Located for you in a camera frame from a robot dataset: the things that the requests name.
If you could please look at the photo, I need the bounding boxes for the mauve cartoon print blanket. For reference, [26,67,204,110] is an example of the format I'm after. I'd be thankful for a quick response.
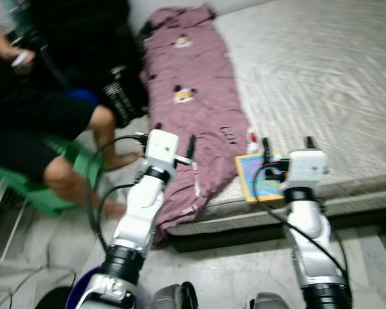
[140,5,252,248]

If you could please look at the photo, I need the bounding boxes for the blue yellow-bordered children's book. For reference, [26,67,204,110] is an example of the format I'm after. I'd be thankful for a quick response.
[235,151,287,203]

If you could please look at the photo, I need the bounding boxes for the white handheld controller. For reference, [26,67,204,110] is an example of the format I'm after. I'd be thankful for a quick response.
[12,53,32,68]

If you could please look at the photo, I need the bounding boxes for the person's left hand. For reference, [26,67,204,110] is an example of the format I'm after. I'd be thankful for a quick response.
[3,44,36,71]

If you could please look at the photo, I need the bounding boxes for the grey quilted mattress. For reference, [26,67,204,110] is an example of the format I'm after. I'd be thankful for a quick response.
[161,0,386,236]

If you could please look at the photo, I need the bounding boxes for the dark bed base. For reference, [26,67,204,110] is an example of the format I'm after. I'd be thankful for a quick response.
[167,209,386,253]

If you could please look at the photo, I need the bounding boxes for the blue plastic item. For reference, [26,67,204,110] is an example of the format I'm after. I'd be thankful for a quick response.
[66,88,100,108]

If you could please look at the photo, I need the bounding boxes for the grey robot left leg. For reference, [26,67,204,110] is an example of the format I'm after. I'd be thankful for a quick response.
[145,282,199,309]

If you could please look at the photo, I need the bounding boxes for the black bag with white print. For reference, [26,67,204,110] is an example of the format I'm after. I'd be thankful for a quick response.
[26,0,150,128]

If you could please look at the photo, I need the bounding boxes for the green plastic chair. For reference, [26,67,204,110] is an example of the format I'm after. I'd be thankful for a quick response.
[0,134,105,217]

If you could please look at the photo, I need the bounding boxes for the seated person in black shorts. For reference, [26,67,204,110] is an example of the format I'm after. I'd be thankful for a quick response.
[0,16,143,218]

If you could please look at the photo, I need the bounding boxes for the purple plastic bucket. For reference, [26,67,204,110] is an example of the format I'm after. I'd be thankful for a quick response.
[64,266,149,309]

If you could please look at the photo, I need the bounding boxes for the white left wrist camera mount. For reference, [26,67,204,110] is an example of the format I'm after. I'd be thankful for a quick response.
[143,129,179,173]

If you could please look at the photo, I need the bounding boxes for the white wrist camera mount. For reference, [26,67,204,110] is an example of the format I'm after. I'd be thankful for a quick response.
[287,150,329,191]
[143,129,179,173]

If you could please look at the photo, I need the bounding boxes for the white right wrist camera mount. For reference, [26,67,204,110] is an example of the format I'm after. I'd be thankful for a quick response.
[287,150,329,191]

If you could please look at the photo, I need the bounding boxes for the short black left arm cable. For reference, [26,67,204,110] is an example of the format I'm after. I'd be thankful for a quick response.
[96,183,139,248]

